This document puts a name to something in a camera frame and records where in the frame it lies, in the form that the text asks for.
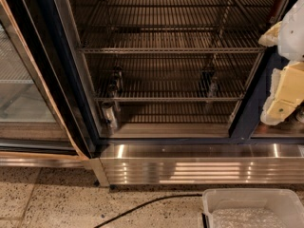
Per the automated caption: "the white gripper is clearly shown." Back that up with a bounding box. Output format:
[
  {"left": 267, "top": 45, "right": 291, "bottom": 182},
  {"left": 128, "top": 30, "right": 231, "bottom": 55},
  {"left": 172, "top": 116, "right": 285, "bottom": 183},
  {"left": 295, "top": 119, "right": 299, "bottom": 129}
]
[{"left": 258, "top": 21, "right": 304, "bottom": 125}]

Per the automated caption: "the silver redbull can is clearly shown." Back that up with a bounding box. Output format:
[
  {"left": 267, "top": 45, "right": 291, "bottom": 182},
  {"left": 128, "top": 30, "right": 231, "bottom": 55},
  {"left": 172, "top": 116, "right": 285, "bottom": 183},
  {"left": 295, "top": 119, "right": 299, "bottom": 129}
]
[{"left": 102, "top": 102, "right": 118, "bottom": 129}]

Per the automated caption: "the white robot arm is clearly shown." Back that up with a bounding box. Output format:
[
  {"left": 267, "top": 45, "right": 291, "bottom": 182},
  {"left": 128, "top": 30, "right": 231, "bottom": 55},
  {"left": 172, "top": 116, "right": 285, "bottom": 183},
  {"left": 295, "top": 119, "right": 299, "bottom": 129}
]
[{"left": 258, "top": 0, "right": 304, "bottom": 125}]

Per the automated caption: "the dark blue fridge pillar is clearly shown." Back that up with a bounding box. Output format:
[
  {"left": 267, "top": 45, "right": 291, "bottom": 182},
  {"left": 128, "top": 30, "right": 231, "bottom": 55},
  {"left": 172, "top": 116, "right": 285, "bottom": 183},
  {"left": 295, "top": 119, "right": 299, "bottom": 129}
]
[{"left": 229, "top": 47, "right": 288, "bottom": 143}]

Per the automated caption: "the steel fridge base grille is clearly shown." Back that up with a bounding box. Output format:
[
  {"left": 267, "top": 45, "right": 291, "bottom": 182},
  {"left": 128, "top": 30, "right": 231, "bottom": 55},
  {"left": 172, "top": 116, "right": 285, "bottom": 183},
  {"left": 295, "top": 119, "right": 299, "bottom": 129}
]
[{"left": 90, "top": 143, "right": 304, "bottom": 186}]

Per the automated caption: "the open glass fridge door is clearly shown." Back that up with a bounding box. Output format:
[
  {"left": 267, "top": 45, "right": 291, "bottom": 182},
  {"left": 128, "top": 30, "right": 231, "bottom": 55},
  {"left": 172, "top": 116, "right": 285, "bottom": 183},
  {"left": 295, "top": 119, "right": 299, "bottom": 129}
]
[{"left": 0, "top": 0, "right": 95, "bottom": 160}]

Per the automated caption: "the translucent plastic bin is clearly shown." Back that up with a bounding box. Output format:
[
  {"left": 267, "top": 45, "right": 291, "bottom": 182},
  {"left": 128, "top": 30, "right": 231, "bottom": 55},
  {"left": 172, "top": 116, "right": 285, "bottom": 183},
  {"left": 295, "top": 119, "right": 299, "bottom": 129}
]
[{"left": 202, "top": 188, "right": 304, "bottom": 228}]

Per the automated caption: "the upper wire fridge shelf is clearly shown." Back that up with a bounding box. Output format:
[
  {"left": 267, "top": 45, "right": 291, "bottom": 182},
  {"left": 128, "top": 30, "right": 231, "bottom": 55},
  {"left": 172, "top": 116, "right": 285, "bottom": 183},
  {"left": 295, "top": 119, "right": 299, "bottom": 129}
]
[{"left": 76, "top": 0, "right": 275, "bottom": 54}]

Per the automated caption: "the wire fridge shelf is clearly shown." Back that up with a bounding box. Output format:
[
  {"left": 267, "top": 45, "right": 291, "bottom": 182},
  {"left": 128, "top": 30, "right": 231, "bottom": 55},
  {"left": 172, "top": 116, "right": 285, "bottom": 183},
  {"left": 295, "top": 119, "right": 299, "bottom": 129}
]
[
  {"left": 76, "top": 0, "right": 275, "bottom": 54},
  {"left": 95, "top": 54, "right": 255, "bottom": 102}
]

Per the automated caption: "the lower wire fridge shelf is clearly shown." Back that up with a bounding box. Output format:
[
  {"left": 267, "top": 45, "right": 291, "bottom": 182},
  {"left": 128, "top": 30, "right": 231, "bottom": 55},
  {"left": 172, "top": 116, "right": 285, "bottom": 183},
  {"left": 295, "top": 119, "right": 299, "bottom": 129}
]
[{"left": 95, "top": 54, "right": 255, "bottom": 102}]

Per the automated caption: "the black floor cable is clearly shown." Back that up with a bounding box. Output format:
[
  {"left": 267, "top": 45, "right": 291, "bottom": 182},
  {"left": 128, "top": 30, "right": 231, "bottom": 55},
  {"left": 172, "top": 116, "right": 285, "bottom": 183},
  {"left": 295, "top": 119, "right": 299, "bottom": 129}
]
[{"left": 93, "top": 192, "right": 203, "bottom": 228}]

